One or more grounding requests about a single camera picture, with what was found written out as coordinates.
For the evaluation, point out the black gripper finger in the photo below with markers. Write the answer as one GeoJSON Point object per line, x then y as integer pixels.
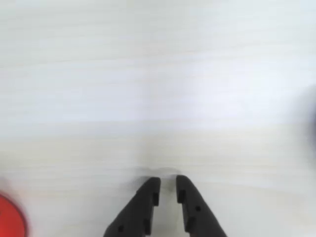
{"type": "Point", "coordinates": [134, 212]}
{"type": "Point", "coordinates": [200, 217]}

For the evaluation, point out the red rubber duck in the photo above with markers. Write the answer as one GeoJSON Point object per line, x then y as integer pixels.
{"type": "Point", "coordinates": [10, 217]}

